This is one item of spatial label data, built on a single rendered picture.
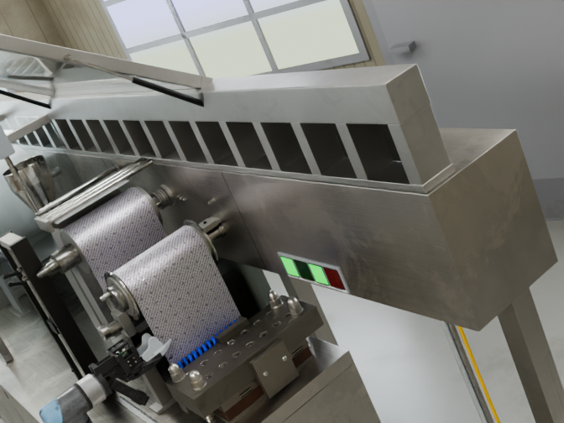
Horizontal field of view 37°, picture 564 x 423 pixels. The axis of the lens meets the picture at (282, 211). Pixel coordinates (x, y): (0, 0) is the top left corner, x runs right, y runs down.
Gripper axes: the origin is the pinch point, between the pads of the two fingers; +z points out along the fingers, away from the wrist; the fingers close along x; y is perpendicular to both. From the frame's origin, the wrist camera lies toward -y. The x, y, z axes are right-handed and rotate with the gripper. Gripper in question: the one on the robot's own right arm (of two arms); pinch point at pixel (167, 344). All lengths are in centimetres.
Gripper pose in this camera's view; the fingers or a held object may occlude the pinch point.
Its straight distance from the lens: 221.7
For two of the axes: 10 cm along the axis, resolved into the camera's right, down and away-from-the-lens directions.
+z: 7.4, -5.1, 4.3
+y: -3.8, -8.5, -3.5
